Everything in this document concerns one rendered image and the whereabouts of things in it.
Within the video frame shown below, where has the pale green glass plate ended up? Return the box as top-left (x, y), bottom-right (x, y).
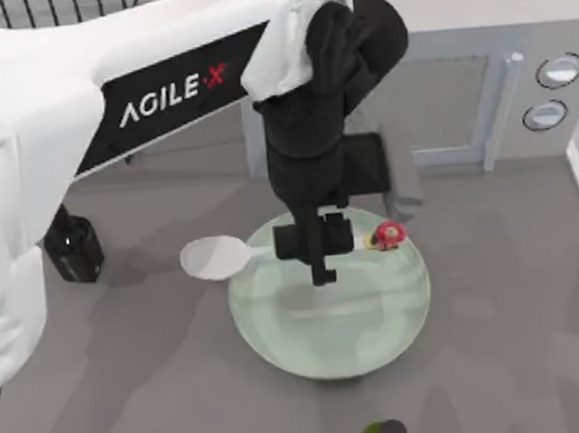
top-left (220, 200), bottom-right (439, 388)

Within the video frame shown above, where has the large round microwave knob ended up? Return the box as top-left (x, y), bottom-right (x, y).
top-left (534, 51), bottom-right (579, 92)

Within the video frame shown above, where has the small round microwave knob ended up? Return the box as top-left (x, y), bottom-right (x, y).
top-left (520, 97), bottom-right (570, 133)

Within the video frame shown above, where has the black wire rack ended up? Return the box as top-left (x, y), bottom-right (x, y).
top-left (0, 0), bottom-right (148, 31)

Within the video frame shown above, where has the microwave door handle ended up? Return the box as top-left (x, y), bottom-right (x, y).
top-left (472, 50), bottom-right (535, 173)

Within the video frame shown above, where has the white spoon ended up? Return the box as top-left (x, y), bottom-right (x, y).
top-left (177, 231), bottom-right (280, 285)

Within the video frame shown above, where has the microwave oven door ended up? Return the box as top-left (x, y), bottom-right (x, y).
top-left (237, 51), bottom-right (517, 183)

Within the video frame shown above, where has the red round toy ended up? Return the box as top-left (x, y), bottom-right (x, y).
top-left (361, 217), bottom-right (410, 256)

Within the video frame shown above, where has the pale microwave oven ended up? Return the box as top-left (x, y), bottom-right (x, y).
top-left (230, 0), bottom-right (579, 194)

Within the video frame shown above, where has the black box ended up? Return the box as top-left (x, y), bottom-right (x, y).
top-left (40, 202), bottom-right (108, 288)

